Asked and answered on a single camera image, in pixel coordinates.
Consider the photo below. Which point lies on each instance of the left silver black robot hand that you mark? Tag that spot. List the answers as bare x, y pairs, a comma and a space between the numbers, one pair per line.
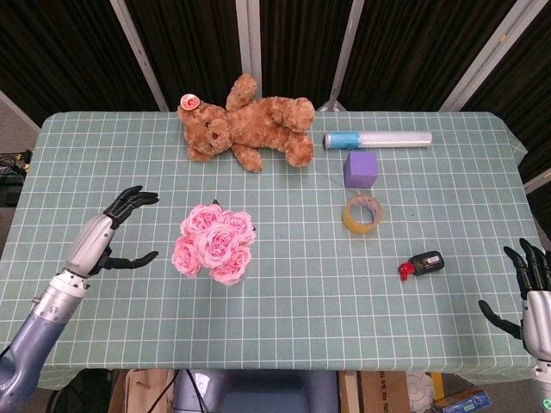
90, 241

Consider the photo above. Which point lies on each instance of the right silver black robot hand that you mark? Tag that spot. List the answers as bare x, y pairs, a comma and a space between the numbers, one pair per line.
538, 318

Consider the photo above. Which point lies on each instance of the pink artificial rose bouquet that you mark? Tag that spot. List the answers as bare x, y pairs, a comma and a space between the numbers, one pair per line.
215, 245

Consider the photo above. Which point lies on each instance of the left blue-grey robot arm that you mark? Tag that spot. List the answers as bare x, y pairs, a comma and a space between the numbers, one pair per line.
43, 318

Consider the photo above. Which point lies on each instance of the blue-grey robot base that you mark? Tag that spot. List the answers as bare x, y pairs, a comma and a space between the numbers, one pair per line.
258, 391

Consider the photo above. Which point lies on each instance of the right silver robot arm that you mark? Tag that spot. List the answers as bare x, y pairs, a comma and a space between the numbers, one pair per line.
543, 387

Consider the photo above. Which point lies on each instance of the green checked tablecloth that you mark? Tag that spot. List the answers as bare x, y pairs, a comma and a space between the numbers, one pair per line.
301, 322

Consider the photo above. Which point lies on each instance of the black electronic equipment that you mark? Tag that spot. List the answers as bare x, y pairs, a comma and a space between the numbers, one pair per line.
10, 189

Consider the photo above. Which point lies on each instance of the blue carton box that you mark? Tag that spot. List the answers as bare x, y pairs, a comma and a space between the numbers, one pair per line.
462, 402

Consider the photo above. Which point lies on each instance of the black bottle with red cap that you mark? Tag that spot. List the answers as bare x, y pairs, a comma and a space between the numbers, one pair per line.
426, 262

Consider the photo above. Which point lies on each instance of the black bag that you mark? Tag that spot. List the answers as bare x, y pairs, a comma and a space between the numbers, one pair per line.
82, 393

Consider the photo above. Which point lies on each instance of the black curtain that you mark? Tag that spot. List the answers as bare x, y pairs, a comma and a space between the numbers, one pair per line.
56, 47

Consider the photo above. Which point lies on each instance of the brown plush teddy bear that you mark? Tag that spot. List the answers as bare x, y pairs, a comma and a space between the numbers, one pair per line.
258, 129

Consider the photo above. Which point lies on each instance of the light wooden plank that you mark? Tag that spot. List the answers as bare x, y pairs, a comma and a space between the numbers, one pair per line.
349, 393

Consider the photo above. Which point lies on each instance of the yellow adhesive tape roll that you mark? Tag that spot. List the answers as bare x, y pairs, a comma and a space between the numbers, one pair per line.
355, 226

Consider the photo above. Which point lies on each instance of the clear tube blue label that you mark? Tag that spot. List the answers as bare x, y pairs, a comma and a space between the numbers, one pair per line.
396, 139

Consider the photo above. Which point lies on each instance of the purple foam cube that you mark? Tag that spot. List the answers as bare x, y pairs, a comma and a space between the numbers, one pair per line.
360, 170

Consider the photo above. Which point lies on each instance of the white metal frame pole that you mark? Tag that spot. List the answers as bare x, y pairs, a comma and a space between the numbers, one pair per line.
342, 56
486, 56
138, 51
538, 180
249, 38

